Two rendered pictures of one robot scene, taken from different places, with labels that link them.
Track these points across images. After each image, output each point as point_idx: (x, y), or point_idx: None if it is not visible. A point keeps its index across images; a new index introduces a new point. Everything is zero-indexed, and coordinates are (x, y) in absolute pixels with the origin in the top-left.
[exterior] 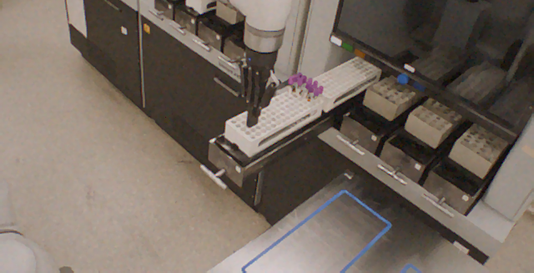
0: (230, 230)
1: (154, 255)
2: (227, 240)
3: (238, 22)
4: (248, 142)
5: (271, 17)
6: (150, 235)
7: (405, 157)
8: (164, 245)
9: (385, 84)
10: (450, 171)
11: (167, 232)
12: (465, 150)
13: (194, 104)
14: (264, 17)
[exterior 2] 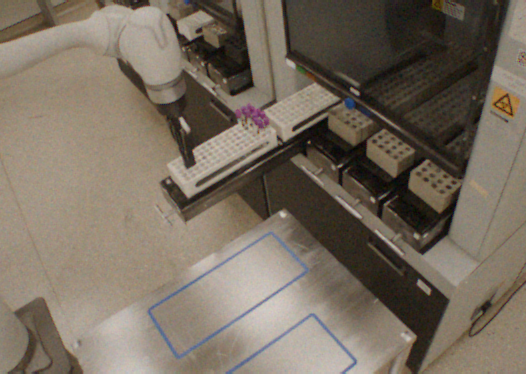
0: None
1: (177, 275)
2: None
3: (222, 46)
4: (182, 184)
5: (154, 73)
6: (175, 255)
7: (361, 189)
8: (187, 265)
9: None
10: (405, 205)
11: (190, 252)
12: (420, 182)
13: (206, 127)
14: (147, 73)
